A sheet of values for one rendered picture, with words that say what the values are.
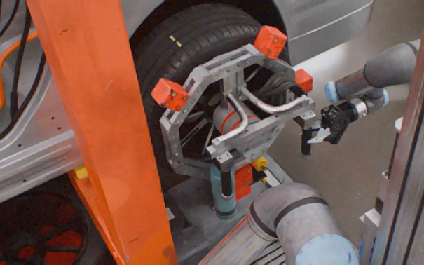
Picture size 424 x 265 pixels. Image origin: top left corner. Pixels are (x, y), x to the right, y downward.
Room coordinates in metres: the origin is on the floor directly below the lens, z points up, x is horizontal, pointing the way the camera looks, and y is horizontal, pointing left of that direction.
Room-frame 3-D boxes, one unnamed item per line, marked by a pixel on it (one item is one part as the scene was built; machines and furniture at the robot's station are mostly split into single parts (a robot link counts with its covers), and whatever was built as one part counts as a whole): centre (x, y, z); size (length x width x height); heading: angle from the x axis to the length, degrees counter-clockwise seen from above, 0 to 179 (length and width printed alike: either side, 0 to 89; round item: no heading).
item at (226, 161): (1.28, 0.00, 0.93); 0.09 x 0.05 x 0.05; 27
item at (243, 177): (1.57, -0.04, 0.48); 0.16 x 0.12 x 0.17; 27
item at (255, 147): (1.47, -0.09, 0.85); 0.21 x 0.14 x 0.14; 27
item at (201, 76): (1.54, -0.06, 0.85); 0.54 x 0.07 x 0.54; 117
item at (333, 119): (1.47, -0.45, 0.86); 0.12 x 0.08 x 0.09; 117
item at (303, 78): (1.69, -0.34, 0.85); 0.09 x 0.08 x 0.07; 117
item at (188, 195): (1.69, 0.02, 0.32); 0.40 x 0.30 x 0.28; 117
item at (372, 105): (1.54, -0.59, 0.85); 0.11 x 0.08 x 0.09; 117
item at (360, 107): (1.50, -0.52, 0.85); 0.08 x 0.05 x 0.08; 27
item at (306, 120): (1.43, -0.31, 0.93); 0.09 x 0.05 x 0.05; 27
